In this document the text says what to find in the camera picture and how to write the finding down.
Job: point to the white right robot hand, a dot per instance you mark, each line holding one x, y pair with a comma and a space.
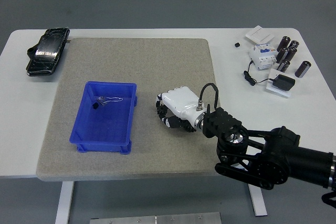
178, 100

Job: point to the blue plastic box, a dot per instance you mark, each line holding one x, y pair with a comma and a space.
105, 129

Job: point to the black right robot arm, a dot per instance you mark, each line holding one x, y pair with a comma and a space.
275, 150

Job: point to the small black hex nut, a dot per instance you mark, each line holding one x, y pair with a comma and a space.
95, 106

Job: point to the grey-brown felt mat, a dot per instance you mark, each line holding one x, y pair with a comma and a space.
157, 64

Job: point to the small black cube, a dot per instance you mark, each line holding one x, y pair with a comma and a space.
237, 44

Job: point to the white socket plate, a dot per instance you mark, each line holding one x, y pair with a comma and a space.
271, 88

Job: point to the white circuit breaker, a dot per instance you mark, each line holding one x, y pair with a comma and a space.
262, 58

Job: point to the black power adapter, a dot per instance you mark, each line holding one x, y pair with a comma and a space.
283, 83

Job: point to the dark cylindrical capacitor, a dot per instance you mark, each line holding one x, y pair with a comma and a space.
282, 54
284, 65
284, 42
294, 43
291, 54
303, 69

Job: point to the white table leg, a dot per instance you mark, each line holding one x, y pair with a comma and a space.
259, 203
63, 203

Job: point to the black wrapped device pack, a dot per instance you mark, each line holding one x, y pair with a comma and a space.
47, 51

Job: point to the white wall switch panel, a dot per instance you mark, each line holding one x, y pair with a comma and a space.
259, 34

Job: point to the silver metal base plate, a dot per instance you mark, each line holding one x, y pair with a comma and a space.
155, 218

